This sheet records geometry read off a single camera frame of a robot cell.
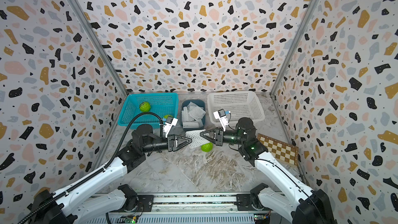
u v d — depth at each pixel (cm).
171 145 61
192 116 101
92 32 86
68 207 40
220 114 64
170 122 65
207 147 88
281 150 90
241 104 117
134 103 110
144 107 106
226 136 62
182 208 73
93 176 46
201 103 110
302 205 40
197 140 68
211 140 65
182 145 63
